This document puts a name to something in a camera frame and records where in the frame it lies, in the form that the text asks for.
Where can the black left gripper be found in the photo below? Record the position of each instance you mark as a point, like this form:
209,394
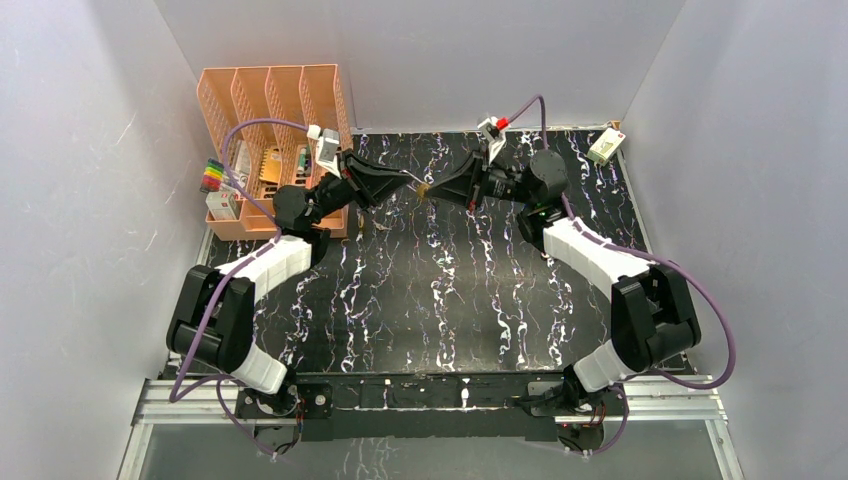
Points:
351,179

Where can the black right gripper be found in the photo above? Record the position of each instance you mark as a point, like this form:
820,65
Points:
459,187

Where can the small brass padlock with key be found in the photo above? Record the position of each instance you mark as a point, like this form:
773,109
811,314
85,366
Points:
421,190

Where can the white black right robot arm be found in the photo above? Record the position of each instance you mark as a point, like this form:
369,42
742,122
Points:
652,314

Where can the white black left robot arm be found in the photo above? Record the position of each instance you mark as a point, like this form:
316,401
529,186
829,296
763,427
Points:
214,314

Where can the pink plastic file organizer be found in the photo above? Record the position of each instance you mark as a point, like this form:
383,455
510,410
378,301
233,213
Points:
267,156

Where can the white green small box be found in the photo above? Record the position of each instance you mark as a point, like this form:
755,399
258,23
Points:
606,146

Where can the small white red box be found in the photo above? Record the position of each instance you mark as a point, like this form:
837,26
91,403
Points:
223,206

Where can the colourful marker pen set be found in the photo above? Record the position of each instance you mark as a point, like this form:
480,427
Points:
216,179

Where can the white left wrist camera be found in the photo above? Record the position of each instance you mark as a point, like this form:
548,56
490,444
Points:
327,146

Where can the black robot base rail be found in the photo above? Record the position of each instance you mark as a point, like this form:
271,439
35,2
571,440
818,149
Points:
534,405

